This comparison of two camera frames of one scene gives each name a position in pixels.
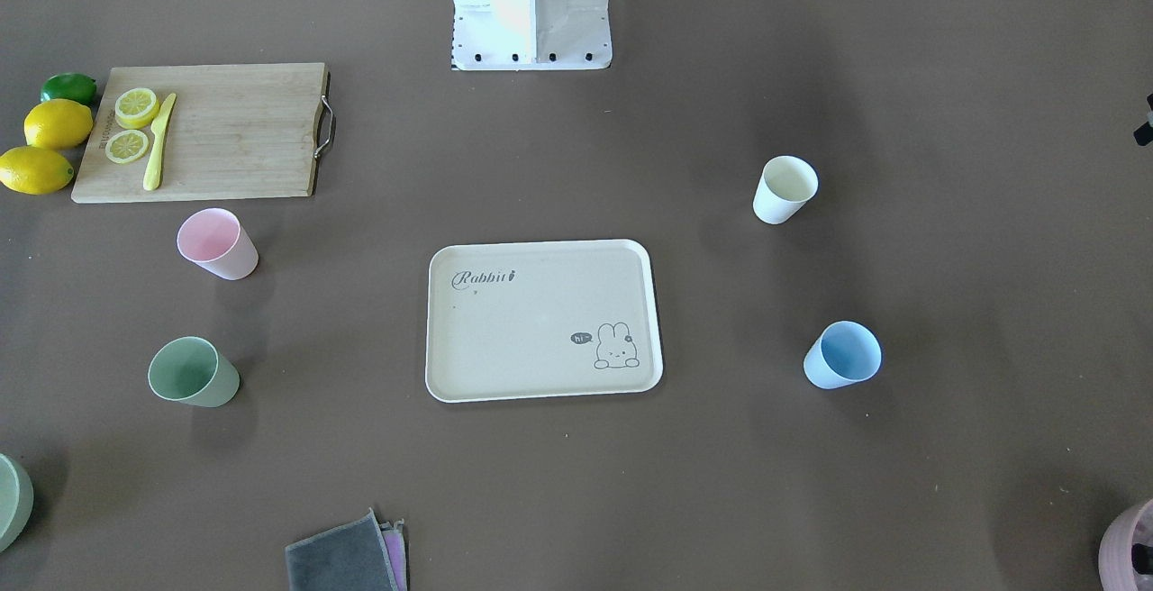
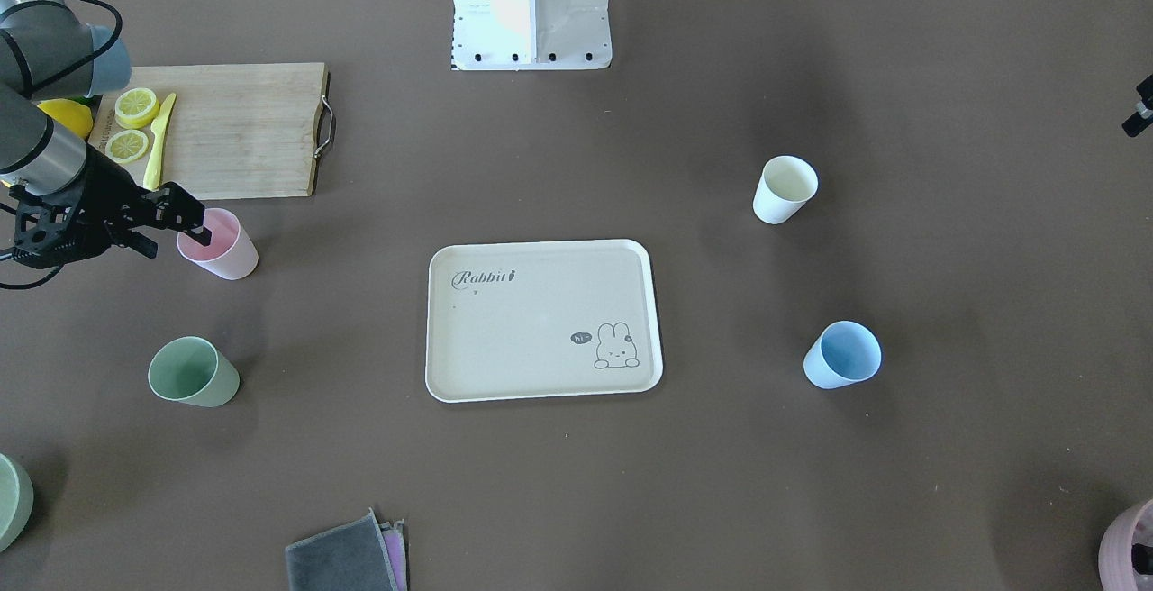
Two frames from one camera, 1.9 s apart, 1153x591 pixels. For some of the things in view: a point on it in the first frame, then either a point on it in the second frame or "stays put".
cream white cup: (785, 184) stays put
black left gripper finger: (1144, 133) → (1144, 114)
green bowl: (16, 501) stays put
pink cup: (213, 240) stays put
